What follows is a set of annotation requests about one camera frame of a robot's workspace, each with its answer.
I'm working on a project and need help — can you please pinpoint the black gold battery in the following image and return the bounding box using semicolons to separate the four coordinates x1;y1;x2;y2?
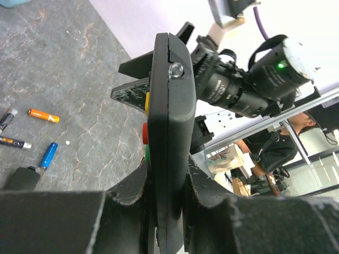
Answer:
0;137;32;149

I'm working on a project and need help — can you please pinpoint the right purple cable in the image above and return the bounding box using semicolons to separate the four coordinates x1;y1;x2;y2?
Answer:
253;6;271;41

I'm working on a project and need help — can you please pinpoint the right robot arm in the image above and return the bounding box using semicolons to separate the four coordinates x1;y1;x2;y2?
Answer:
111;22;315;153

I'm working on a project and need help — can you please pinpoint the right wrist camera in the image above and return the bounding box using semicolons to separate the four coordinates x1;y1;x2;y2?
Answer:
208;0;261;28

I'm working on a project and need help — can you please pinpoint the black battery compartment cover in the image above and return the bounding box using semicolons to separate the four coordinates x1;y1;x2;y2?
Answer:
3;166;41;191

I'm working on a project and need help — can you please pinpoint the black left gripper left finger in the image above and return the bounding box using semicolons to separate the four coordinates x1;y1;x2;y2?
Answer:
1;160;155;253

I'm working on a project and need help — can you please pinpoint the light blue mug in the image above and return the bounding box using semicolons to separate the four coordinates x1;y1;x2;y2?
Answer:
0;0;30;8

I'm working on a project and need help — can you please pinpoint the orange battery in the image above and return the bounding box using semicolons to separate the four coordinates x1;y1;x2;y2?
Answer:
28;108;60;123

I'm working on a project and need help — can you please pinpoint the black remote control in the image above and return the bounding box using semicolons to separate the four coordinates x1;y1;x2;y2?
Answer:
147;33;197;253

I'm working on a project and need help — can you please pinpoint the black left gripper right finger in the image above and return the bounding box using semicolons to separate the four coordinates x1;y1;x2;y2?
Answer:
183;158;338;253

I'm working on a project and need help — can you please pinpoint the black white-tipped battery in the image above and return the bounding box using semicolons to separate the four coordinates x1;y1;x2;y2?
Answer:
0;108;18;133

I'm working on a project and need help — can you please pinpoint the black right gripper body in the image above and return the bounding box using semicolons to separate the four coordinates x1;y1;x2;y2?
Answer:
191;35;219;79

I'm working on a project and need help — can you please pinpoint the person in black shirt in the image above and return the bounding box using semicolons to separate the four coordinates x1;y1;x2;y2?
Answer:
231;111;318;193

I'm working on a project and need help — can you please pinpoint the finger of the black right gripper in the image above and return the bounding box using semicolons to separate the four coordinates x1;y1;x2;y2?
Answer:
111;78;149;113
118;21;195;79

